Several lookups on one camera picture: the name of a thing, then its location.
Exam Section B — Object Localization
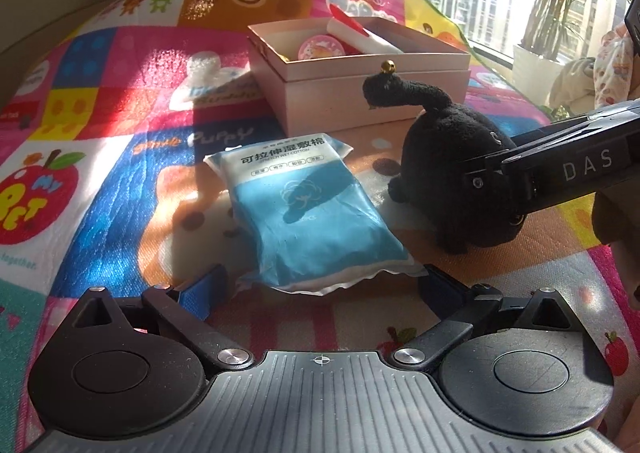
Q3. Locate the pink round toy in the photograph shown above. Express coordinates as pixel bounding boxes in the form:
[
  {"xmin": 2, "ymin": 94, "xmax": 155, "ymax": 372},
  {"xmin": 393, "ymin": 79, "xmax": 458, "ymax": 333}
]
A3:
[{"xmin": 297, "ymin": 35, "xmax": 346, "ymax": 61}]

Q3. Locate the pink cardboard box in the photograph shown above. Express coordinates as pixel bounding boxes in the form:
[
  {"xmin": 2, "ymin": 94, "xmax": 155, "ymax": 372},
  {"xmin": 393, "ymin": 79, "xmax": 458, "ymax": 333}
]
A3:
[{"xmin": 248, "ymin": 17, "xmax": 471, "ymax": 136}]

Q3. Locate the black plush toy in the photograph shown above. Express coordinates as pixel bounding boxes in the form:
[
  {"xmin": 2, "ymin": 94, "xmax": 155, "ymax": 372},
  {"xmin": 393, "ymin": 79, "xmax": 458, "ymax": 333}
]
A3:
[{"xmin": 362, "ymin": 69, "xmax": 526, "ymax": 255}]

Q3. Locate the blue white cotton pad pack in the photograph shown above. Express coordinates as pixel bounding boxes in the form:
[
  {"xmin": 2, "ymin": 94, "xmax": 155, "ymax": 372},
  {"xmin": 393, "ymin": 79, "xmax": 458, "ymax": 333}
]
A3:
[{"xmin": 204, "ymin": 133, "xmax": 426, "ymax": 296}]

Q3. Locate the white red tube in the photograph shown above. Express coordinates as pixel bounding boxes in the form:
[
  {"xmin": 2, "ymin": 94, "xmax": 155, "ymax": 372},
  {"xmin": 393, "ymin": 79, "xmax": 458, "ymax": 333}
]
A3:
[{"xmin": 326, "ymin": 4, "xmax": 402, "ymax": 54}]

